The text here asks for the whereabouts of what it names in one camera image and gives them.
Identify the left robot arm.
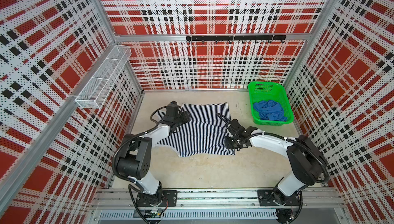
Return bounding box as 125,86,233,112
112,101,190,195

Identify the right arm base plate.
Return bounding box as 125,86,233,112
257,189,302,207

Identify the blue white striped tank top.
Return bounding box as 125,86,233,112
156,102,236,157

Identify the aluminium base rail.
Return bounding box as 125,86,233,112
90,188,345,222

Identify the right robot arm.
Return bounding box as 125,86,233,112
222,118,330,197

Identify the green plastic basket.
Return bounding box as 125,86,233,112
248,81,294,126

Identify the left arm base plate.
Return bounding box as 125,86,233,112
135,190,178,208

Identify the black hook rail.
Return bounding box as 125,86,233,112
186,35,287,42

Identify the white wire mesh shelf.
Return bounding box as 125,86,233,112
76,45,131,109

